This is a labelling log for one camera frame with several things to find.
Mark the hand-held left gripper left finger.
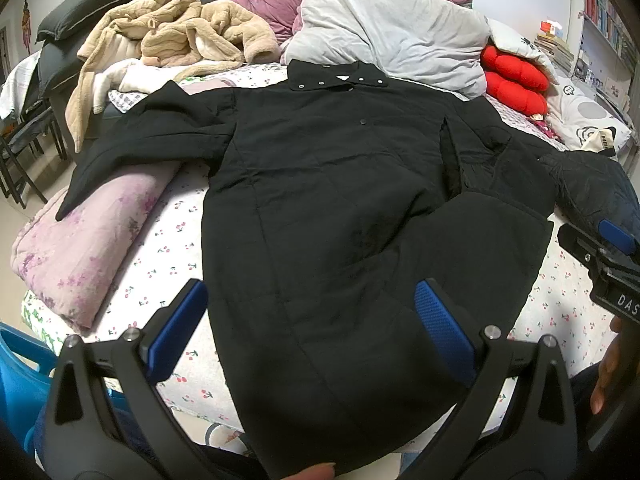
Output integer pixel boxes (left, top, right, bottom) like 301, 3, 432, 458
44, 278, 211, 480

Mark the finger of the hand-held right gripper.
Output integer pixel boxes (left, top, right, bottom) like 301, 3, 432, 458
557, 223, 612, 273
598, 218, 640, 257

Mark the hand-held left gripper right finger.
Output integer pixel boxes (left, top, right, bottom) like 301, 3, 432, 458
414, 278, 596, 480

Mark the black long coat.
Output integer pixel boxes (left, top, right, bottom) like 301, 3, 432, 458
55, 59, 557, 480

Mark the person's right hand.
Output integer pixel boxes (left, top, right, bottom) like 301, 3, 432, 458
590, 317, 626, 416

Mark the person's left hand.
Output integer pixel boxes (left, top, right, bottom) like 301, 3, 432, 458
287, 462, 337, 480

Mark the black quilted jacket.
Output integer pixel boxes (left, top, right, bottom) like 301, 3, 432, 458
537, 149, 640, 242

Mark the cherry print bed sheet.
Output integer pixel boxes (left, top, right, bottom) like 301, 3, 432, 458
20, 60, 626, 443

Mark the cream tote bag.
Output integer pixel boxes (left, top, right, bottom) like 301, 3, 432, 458
580, 127, 622, 161

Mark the pink floral folded blanket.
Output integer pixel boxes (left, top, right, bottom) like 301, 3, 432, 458
11, 162, 180, 332

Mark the pink snack packet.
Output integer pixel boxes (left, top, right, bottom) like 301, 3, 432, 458
529, 112, 568, 145

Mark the white pillow with grey circles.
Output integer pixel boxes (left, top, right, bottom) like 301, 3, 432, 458
545, 71, 633, 161

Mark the red flower cushion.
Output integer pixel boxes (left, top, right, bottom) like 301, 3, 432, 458
484, 72, 550, 117
481, 45, 550, 92

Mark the blue plastic basket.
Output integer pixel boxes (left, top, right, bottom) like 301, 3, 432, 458
0, 322, 126, 461

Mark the stack of books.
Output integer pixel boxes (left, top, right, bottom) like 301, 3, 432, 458
535, 30, 576, 78

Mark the white leaf print pillow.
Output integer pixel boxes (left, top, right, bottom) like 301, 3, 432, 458
487, 17, 560, 86

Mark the bookshelf with books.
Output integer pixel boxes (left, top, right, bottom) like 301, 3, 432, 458
579, 0, 640, 126

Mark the black chair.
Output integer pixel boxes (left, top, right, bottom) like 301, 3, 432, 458
0, 102, 68, 211

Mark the white fleece garment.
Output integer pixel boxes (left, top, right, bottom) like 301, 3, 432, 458
94, 57, 177, 95

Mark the dark grey pillow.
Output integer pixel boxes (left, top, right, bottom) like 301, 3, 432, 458
37, 35, 101, 93
36, 0, 160, 43

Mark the white cloth on chair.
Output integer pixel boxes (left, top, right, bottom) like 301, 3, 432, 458
0, 52, 43, 122

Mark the grey duvet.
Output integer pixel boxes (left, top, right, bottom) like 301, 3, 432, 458
280, 0, 493, 101

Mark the beige fleece robe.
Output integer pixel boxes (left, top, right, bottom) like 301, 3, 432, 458
65, 0, 282, 153

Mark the wall ornament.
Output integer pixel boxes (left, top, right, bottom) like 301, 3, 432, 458
19, 0, 34, 45

